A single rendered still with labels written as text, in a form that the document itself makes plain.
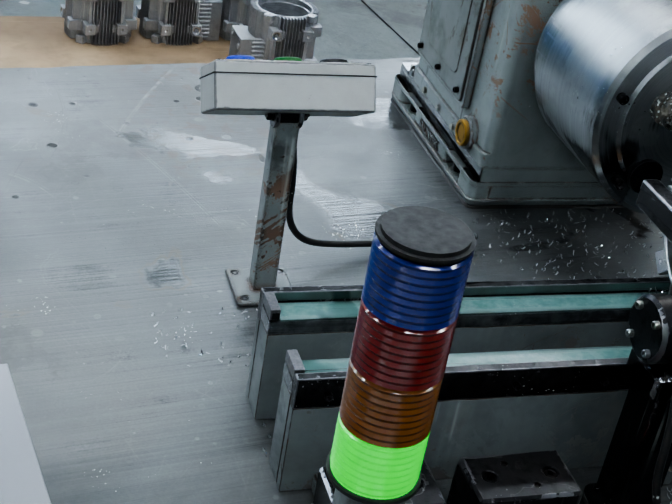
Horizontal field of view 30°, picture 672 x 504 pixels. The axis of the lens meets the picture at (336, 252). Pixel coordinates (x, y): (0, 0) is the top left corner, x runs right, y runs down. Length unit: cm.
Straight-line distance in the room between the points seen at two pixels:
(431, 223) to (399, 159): 102
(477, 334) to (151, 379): 33
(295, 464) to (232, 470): 7
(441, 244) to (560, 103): 77
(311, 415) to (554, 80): 57
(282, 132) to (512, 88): 40
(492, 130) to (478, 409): 55
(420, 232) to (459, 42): 97
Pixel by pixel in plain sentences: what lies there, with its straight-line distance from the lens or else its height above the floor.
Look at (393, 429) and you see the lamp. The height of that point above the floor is 109.
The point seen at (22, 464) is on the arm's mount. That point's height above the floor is 86.
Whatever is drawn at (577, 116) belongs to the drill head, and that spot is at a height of 102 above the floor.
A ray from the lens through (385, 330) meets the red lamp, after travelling 74.
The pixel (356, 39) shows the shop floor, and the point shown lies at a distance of 435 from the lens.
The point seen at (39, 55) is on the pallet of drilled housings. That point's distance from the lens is 356.
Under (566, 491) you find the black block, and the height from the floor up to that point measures 86.
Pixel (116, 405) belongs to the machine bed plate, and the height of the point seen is 80.
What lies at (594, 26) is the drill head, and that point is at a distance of 146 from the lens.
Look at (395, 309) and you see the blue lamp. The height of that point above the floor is 118.
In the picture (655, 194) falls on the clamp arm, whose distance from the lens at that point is 130.
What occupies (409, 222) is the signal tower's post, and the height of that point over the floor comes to 122.
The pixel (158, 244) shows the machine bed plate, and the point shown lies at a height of 80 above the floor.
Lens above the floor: 157
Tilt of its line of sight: 31 degrees down
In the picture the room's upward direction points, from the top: 10 degrees clockwise
